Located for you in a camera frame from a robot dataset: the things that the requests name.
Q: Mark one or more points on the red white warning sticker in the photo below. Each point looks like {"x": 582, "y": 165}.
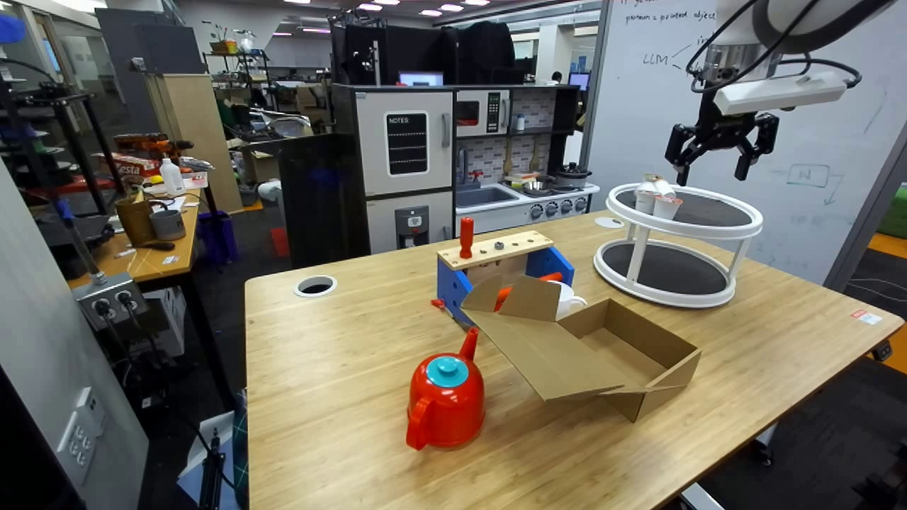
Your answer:
{"x": 871, "y": 318}

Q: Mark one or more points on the blue wooden toy bench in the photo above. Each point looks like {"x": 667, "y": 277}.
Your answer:
{"x": 496, "y": 255}

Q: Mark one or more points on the wooden side desk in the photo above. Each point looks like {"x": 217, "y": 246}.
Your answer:
{"x": 145, "y": 263}

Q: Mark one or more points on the white cup on stand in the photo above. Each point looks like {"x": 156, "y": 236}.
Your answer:
{"x": 645, "y": 196}
{"x": 667, "y": 201}

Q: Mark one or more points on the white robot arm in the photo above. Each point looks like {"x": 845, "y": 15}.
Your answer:
{"x": 763, "y": 56}

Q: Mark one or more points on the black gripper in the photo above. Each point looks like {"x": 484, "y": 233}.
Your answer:
{"x": 753, "y": 133}

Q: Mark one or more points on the red toy peg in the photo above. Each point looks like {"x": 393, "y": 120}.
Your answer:
{"x": 467, "y": 236}

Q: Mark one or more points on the white toy kitchen set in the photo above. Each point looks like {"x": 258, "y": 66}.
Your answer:
{"x": 419, "y": 177}

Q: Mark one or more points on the red toy teapot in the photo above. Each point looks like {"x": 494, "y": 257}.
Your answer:
{"x": 447, "y": 398}

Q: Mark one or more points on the toy microwave oven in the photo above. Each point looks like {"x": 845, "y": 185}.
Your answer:
{"x": 484, "y": 111}

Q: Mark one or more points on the white spray bottle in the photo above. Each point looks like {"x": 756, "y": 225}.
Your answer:
{"x": 171, "y": 172}

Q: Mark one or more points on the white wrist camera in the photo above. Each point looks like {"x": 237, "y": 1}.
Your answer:
{"x": 781, "y": 92}

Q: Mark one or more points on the small cardboard box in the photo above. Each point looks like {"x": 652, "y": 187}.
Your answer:
{"x": 149, "y": 221}

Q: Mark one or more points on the whiteboard with writing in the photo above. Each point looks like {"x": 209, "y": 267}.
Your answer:
{"x": 825, "y": 160}

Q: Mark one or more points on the white two-tier round stand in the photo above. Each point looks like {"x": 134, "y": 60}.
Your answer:
{"x": 688, "y": 260}

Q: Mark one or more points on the open cardboard box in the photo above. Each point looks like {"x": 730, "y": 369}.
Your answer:
{"x": 594, "y": 351}

